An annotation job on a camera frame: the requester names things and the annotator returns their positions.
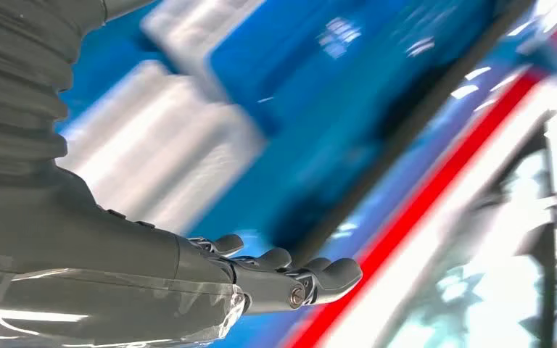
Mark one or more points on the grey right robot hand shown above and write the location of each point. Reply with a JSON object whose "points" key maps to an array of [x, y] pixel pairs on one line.
{"points": [[91, 249]]}

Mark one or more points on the blue metal shelf cart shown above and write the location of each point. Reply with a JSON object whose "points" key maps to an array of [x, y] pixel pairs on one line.
{"points": [[307, 144]]}

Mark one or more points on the red floor tape line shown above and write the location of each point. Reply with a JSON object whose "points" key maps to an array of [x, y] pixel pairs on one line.
{"points": [[427, 197]]}

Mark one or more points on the white plastic bin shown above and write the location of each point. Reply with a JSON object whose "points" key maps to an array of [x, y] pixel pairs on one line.
{"points": [[182, 29], [163, 144]]}

